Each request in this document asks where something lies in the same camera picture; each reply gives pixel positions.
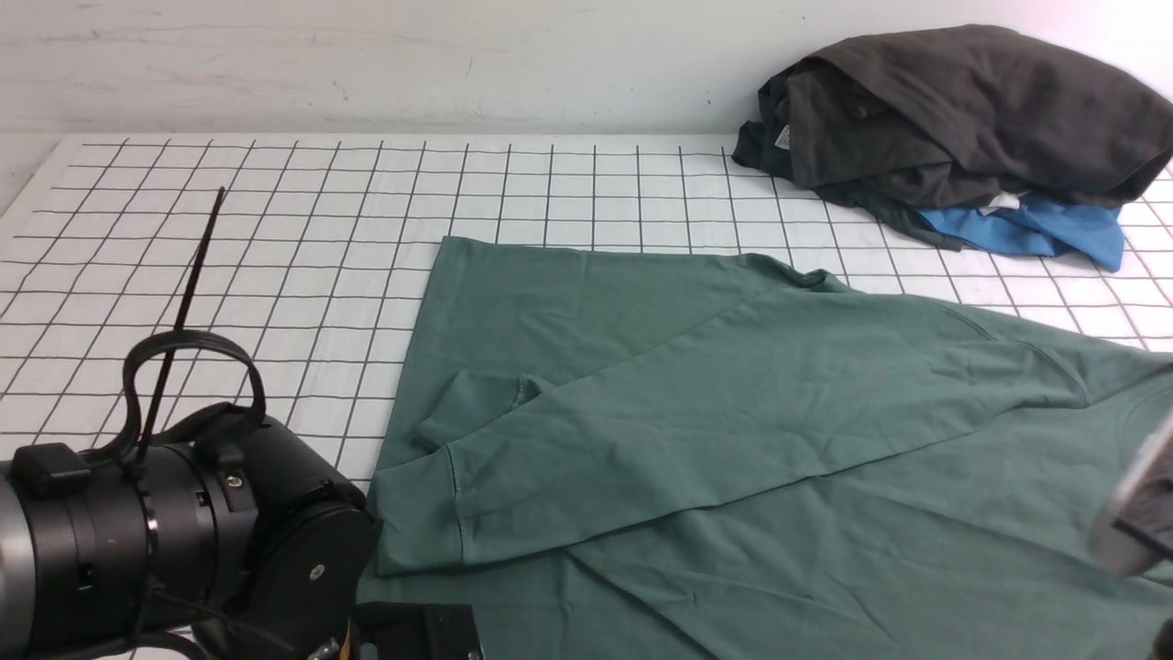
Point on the green long sleeve shirt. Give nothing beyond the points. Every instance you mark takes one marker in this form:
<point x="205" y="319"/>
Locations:
<point x="665" y="456"/>

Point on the dark grey crumpled garment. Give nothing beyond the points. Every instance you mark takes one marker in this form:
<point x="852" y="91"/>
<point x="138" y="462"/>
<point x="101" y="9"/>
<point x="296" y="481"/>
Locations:
<point x="973" y="115"/>

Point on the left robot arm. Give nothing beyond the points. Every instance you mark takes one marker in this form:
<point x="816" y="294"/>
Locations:
<point x="235" y="529"/>

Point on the blue crumpled garment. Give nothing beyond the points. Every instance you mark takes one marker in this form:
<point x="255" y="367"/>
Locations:
<point x="1038" y="227"/>

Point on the white grid tablecloth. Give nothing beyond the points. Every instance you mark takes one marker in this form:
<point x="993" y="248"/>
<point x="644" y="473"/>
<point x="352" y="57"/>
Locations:
<point x="323" y="247"/>

